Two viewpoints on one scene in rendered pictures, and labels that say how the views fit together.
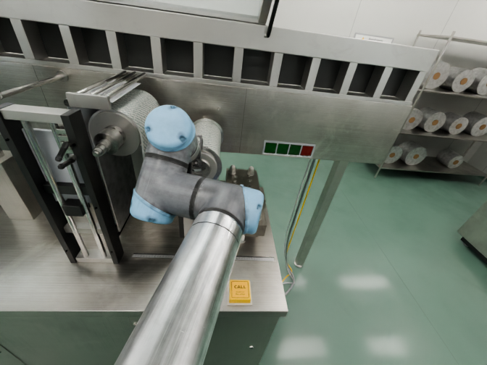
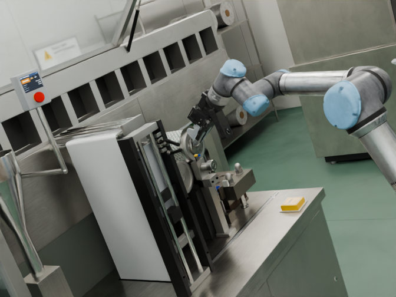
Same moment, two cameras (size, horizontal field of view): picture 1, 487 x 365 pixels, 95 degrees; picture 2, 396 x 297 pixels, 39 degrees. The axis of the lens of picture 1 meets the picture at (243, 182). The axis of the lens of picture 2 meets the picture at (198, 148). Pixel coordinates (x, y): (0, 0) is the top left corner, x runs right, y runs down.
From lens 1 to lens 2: 175 cm
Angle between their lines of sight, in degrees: 44
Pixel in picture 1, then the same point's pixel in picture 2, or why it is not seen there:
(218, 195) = (274, 75)
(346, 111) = (198, 75)
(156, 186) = (256, 88)
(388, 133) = not seen: hidden behind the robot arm
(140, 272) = (234, 256)
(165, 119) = (234, 63)
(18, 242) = not seen: outside the picture
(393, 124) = not seen: hidden behind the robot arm
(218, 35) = (101, 67)
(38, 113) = (147, 127)
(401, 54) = (197, 21)
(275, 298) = (310, 191)
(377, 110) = (211, 64)
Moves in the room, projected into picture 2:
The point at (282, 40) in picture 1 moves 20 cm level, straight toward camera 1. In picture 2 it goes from (137, 49) to (167, 41)
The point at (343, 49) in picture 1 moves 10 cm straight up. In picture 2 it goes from (170, 35) to (162, 13)
